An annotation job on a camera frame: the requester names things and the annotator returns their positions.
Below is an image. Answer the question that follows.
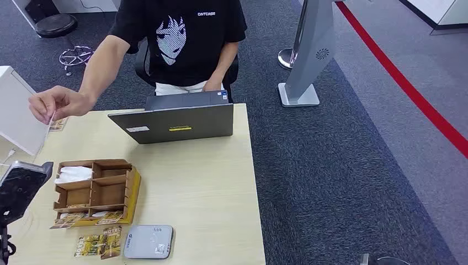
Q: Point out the person's right hand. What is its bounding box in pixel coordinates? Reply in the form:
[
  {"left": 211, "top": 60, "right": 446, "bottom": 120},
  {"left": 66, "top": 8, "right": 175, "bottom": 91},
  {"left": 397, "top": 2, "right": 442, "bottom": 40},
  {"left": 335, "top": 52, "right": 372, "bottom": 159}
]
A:
[{"left": 28, "top": 86, "right": 97, "bottom": 126}]

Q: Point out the grey laptop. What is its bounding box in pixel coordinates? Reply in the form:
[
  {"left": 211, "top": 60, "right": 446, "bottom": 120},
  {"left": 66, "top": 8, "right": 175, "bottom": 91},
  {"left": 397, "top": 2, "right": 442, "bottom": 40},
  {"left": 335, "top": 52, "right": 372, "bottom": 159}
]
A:
[{"left": 108, "top": 89, "right": 235, "bottom": 145}]

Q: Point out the white cable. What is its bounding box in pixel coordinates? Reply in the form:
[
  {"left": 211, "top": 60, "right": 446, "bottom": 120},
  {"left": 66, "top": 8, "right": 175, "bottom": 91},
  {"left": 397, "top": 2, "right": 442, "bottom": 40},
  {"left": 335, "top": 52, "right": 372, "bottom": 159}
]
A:
[{"left": 0, "top": 148, "right": 17, "bottom": 167}]

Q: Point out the grey card reader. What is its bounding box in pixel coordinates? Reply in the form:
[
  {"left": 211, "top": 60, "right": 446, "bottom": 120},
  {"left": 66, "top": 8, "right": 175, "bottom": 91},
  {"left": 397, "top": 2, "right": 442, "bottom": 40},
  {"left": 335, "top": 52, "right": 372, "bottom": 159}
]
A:
[{"left": 123, "top": 225, "right": 174, "bottom": 259}]

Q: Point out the person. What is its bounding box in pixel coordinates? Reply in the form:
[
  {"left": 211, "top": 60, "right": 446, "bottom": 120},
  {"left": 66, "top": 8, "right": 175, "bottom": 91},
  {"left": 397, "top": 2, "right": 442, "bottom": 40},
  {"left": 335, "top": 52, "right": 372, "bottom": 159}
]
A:
[{"left": 28, "top": 0, "right": 247, "bottom": 127}]

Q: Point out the wooden desk organizer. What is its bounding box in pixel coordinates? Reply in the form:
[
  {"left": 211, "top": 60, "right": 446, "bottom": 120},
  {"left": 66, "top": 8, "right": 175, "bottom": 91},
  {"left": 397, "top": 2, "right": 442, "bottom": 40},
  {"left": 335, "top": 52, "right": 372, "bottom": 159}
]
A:
[{"left": 52, "top": 158, "right": 138, "bottom": 225}]

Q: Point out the white cabinet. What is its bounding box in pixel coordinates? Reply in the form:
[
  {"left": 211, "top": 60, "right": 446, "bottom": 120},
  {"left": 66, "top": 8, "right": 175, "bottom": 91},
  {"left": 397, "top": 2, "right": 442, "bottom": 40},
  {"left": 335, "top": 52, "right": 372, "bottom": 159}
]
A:
[{"left": 0, "top": 66, "right": 52, "bottom": 156}]

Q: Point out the person's left hand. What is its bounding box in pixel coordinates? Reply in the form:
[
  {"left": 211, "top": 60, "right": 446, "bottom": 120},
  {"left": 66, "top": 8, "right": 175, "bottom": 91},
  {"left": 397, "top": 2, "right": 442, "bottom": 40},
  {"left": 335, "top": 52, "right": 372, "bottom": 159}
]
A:
[{"left": 203, "top": 77, "right": 224, "bottom": 92}]

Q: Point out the black office chair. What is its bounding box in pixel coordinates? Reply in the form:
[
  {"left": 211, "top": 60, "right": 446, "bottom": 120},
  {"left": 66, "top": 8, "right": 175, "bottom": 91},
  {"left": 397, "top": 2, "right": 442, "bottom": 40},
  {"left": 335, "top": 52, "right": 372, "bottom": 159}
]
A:
[{"left": 134, "top": 36, "right": 239, "bottom": 103}]

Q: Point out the white counter with black base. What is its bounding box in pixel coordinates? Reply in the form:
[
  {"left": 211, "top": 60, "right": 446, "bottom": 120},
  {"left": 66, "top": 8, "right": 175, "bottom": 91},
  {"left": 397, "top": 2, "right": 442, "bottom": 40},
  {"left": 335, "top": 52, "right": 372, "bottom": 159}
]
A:
[{"left": 398, "top": 0, "right": 468, "bottom": 35}]

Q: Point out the black computer case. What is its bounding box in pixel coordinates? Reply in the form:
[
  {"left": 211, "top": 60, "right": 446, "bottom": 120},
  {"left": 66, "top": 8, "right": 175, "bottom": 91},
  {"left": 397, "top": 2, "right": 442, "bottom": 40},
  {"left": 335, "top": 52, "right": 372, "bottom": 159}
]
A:
[{"left": 24, "top": 0, "right": 60, "bottom": 23}]

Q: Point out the grey kiosk stand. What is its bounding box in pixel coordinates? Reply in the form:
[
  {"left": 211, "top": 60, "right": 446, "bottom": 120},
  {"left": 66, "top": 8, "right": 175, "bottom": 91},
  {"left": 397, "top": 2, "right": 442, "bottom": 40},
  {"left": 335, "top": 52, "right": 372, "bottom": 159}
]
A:
[{"left": 278, "top": 0, "right": 337, "bottom": 109}]

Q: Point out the chrome stanchion base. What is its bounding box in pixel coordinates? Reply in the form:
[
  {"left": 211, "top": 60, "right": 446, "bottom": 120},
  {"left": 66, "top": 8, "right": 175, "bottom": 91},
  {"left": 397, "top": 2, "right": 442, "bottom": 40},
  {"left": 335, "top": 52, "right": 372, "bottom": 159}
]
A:
[{"left": 278, "top": 47, "right": 299, "bottom": 70}]

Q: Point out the black round stool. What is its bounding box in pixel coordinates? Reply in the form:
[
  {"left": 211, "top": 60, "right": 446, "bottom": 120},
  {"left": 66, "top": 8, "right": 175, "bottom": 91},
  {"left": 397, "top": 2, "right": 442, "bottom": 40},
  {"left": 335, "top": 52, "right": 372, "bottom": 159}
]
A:
[{"left": 35, "top": 14, "right": 94, "bottom": 76}]

